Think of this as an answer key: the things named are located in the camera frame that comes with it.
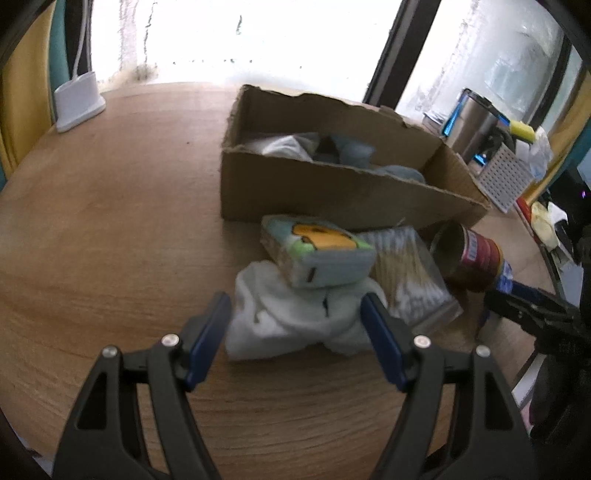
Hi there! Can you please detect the yellow cloth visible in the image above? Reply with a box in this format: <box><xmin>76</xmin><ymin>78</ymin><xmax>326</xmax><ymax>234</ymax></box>
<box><xmin>531</xmin><ymin>202</ymin><xmax>559</xmax><ymax>250</ymax></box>

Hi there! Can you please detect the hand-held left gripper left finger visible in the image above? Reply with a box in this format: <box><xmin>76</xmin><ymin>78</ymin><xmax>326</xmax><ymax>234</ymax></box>
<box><xmin>54</xmin><ymin>291</ymin><xmax>232</xmax><ymax>480</ymax></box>

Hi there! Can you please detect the yellow sponge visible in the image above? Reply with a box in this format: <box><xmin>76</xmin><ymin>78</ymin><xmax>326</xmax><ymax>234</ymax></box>
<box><xmin>509</xmin><ymin>120</ymin><xmax>537</xmax><ymax>143</ymax></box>

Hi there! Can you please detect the blue-grey rolled cloth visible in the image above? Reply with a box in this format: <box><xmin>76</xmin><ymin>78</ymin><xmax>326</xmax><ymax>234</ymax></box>
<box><xmin>318</xmin><ymin>134</ymin><xmax>376</xmax><ymax>167</ymax></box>

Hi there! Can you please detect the small blue-grey cloth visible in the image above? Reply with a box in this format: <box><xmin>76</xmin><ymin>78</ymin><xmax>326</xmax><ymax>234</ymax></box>
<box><xmin>369</xmin><ymin>164</ymin><xmax>426</xmax><ymax>184</ymax></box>

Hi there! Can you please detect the cardboard box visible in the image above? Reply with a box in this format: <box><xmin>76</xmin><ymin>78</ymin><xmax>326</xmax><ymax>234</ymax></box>
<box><xmin>220</xmin><ymin>84</ymin><xmax>491</xmax><ymax>232</ymax></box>

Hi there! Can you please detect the clear bag of cotton swabs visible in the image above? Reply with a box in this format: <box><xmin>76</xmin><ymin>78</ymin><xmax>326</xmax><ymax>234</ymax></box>
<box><xmin>358</xmin><ymin>225</ymin><xmax>464</xmax><ymax>337</ymax></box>

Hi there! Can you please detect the white plastic stand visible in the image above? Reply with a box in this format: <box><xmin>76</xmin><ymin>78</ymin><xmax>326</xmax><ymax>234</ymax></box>
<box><xmin>54</xmin><ymin>71</ymin><xmax>107</xmax><ymax>134</ymax></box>

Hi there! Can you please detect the white plastic bag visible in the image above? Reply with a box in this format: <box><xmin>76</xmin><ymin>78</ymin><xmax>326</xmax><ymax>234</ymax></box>
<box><xmin>515</xmin><ymin>127</ymin><xmax>552</xmax><ymax>181</ymax></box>

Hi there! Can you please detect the cartoon print tissue pack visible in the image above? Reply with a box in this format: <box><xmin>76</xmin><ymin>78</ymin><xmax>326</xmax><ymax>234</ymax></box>
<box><xmin>261</xmin><ymin>215</ymin><xmax>376</xmax><ymax>289</ymax></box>

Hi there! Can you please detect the yellow curtain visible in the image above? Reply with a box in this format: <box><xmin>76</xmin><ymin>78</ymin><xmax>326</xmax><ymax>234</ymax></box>
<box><xmin>0</xmin><ymin>0</ymin><xmax>58</xmax><ymax>171</ymax></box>

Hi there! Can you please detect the white cloth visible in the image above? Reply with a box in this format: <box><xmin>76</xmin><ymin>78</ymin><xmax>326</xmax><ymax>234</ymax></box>
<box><xmin>225</xmin><ymin>261</ymin><xmax>389</xmax><ymax>361</ymax></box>

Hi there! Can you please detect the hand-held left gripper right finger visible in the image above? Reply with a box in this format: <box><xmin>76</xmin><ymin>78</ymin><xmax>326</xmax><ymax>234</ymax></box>
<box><xmin>361</xmin><ymin>292</ymin><xmax>539</xmax><ymax>480</ymax></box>

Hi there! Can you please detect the white cable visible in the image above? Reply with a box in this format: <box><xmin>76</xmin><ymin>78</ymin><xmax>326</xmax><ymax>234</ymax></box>
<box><xmin>69</xmin><ymin>0</ymin><xmax>95</xmax><ymax>79</ymax></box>

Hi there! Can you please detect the white perforated basket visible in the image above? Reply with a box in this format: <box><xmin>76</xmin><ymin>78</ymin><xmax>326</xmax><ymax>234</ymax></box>
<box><xmin>478</xmin><ymin>147</ymin><xmax>536</xmax><ymax>213</ymax></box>

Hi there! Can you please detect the red label tin can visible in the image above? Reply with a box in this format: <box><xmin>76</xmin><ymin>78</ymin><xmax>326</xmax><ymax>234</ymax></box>
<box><xmin>429</xmin><ymin>222</ymin><xmax>513</xmax><ymax>292</ymax></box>

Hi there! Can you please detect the black window frame post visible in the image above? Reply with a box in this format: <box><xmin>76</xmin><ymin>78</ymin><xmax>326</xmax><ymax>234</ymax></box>
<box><xmin>362</xmin><ymin>0</ymin><xmax>441</xmax><ymax>107</ymax></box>

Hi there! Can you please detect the stainless steel tumbler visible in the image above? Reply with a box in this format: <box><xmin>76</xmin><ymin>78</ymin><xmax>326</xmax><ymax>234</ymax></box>
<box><xmin>445</xmin><ymin>89</ymin><xmax>511</xmax><ymax>164</ymax></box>

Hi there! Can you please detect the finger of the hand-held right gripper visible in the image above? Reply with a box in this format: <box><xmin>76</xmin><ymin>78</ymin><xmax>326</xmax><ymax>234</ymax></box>
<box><xmin>495</xmin><ymin>276</ymin><xmax>557</xmax><ymax>303</ymax></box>
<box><xmin>484</xmin><ymin>288</ymin><xmax>583</xmax><ymax>344</ymax></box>

